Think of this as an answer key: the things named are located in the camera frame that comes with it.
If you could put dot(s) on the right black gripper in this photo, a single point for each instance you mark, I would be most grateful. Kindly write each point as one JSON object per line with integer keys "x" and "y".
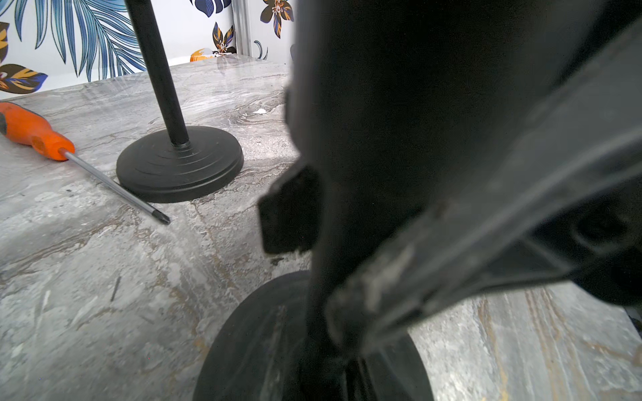
{"x": 548, "y": 190}

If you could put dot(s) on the black round base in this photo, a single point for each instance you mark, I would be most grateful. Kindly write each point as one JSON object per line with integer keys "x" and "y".
{"x": 259, "y": 352}
{"x": 157, "y": 171}

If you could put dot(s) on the black stand pole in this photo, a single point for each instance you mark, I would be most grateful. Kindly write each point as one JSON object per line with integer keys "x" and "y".
{"x": 360, "y": 81}
{"x": 148, "y": 35}

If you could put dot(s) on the orange handled screwdriver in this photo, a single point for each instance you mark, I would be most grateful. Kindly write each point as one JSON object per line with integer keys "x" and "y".
{"x": 25, "y": 127}

